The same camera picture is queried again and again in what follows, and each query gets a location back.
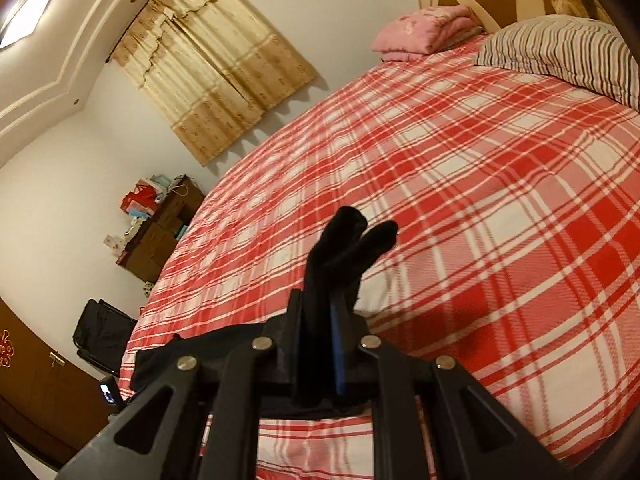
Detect bed with red plaid sheet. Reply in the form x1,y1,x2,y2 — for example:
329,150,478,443
125,32,640,480

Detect black folding chair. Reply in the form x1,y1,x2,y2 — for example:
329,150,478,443
72,298,139,377

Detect black pants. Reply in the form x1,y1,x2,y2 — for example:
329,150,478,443
130,205,437,419

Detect brown wooden cabinet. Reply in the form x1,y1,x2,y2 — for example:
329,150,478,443
0,297,114,469

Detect beige floral window curtain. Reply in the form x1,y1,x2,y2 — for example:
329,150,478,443
111,0,321,167

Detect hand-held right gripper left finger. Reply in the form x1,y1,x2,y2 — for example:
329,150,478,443
57,289,307,480

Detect brown wooden desk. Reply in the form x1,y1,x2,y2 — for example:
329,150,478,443
115,175,206,284

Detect striped pillow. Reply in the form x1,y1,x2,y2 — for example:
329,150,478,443
473,15,640,107

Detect red gift bag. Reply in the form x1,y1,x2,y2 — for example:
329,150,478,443
119,184,157,214

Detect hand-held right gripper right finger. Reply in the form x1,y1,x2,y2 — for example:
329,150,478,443
330,299,571,480

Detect dark curtain rod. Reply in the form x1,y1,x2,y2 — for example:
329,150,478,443
104,0,197,64

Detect pink folded blanket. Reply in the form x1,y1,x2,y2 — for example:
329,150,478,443
372,4,484,64

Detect flat ceiling lamp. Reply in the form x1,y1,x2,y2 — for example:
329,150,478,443
0,0,62,51

